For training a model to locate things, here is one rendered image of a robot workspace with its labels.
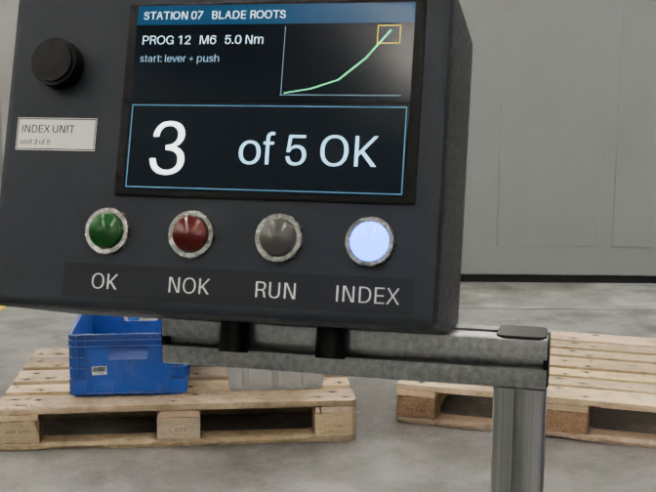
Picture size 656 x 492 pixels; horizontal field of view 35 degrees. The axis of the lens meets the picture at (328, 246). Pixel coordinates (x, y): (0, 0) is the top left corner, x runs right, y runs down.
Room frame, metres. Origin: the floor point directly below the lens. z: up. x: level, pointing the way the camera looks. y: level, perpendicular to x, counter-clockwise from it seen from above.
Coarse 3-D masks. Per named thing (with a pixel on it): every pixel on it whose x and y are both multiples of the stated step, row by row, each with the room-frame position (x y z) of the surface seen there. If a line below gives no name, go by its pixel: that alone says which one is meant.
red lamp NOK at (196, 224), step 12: (180, 216) 0.57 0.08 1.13; (192, 216) 0.56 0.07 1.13; (204, 216) 0.57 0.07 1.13; (180, 228) 0.56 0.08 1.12; (192, 228) 0.56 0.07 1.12; (204, 228) 0.56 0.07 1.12; (180, 240) 0.56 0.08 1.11; (192, 240) 0.56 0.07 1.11; (204, 240) 0.56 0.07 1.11; (180, 252) 0.56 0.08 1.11; (192, 252) 0.56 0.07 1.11; (204, 252) 0.56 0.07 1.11
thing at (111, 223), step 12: (96, 216) 0.58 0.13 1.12; (108, 216) 0.57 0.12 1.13; (120, 216) 0.58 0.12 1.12; (96, 228) 0.57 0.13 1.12; (108, 228) 0.57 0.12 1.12; (120, 228) 0.57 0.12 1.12; (96, 240) 0.57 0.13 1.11; (108, 240) 0.57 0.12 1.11; (120, 240) 0.57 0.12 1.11; (108, 252) 0.57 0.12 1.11
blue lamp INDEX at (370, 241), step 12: (348, 228) 0.54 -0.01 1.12; (360, 228) 0.54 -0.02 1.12; (372, 228) 0.54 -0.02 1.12; (384, 228) 0.54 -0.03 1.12; (348, 240) 0.54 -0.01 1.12; (360, 240) 0.54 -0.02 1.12; (372, 240) 0.53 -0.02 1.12; (384, 240) 0.54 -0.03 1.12; (348, 252) 0.54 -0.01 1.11; (360, 252) 0.54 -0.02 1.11; (372, 252) 0.53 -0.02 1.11; (384, 252) 0.54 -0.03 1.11; (360, 264) 0.54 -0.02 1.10; (372, 264) 0.54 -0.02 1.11
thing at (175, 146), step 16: (144, 112) 0.59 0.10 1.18; (160, 112) 0.59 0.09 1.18; (176, 112) 0.59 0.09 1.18; (192, 112) 0.58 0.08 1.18; (208, 112) 0.58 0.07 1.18; (128, 128) 0.59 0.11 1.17; (144, 128) 0.59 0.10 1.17; (160, 128) 0.59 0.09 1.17; (176, 128) 0.58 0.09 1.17; (192, 128) 0.58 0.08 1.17; (208, 128) 0.58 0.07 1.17; (128, 144) 0.59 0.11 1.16; (144, 144) 0.59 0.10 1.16; (160, 144) 0.58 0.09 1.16; (176, 144) 0.58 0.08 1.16; (192, 144) 0.58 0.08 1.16; (208, 144) 0.58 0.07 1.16; (128, 160) 0.59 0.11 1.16; (144, 160) 0.58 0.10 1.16; (160, 160) 0.58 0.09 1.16; (176, 160) 0.58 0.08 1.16; (192, 160) 0.58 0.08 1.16; (208, 160) 0.57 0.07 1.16; (128, 176) 0.58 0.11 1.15; (144, 176) 0.58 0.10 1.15; (160, 176) 0.58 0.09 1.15; (176, 176) 0.58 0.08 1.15; (192, 176) 0.57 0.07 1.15
